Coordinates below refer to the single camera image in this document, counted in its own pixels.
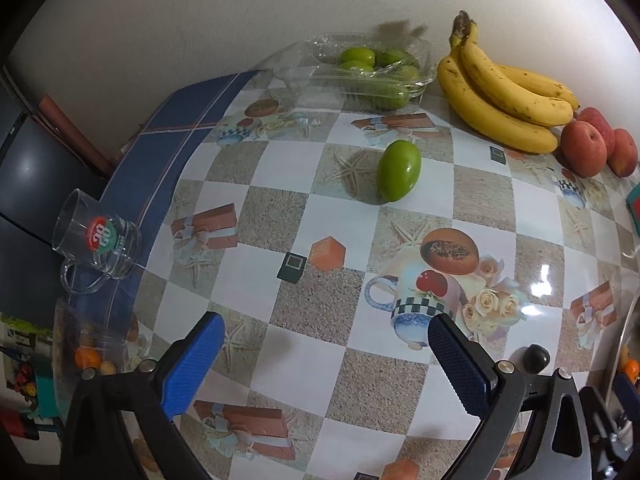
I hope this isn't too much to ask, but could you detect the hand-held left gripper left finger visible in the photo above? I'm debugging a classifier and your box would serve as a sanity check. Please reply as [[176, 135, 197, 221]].
[[60, 311, 226, 480]]

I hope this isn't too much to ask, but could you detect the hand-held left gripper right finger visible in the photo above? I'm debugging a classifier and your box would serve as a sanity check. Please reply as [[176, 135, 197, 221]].
[[428, 312, 596, 480]]

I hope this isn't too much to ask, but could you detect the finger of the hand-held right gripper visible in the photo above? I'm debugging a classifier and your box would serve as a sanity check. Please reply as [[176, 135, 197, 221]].
[[580, 374, 640, 480]]

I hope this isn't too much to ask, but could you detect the metal bowl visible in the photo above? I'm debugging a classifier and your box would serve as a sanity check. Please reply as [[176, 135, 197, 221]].
[[602, 287, 640, 406]]

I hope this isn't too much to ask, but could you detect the clear plastic cup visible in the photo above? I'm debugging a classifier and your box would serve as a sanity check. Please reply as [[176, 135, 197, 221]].
[[51, 297, 141, 421]]

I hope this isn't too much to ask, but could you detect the dark round fruit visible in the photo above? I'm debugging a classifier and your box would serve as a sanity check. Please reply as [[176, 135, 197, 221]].
[[522, 344, 551, 376]]

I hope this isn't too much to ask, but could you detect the checkered printed tablecloth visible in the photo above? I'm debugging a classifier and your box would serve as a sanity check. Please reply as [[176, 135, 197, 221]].
[[55, 70, 640, 480]]

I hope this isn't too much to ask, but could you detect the clear glass mug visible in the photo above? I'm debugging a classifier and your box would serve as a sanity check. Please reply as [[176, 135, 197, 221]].
[[51, 187, 143, 296]]

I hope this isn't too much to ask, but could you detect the teal carton red label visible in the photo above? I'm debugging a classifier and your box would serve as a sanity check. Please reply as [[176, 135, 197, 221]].
[[625, 192, 640, 236]]

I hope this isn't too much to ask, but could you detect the red apple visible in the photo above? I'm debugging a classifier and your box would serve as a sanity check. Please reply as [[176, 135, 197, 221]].
[[606, 128, 640, 178], [575, 106, 616, 156], [560, 121, 608, 178]]

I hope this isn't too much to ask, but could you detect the dark screen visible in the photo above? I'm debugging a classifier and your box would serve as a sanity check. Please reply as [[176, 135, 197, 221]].
[[0, 67, 108, 316]]

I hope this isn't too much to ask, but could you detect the yellow banana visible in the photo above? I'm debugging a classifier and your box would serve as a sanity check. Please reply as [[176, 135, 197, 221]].
[[451, 10, 575, 127], [492, 62, 581, 111], [437, 55, 559, 154]]

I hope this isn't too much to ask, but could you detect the brown board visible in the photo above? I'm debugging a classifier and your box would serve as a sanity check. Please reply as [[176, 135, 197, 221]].
[[37, 94, 118, 178]]

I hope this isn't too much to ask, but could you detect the clear plastic clamshell box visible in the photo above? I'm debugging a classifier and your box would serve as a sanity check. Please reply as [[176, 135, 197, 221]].
[[267, 32, 435, 111]]

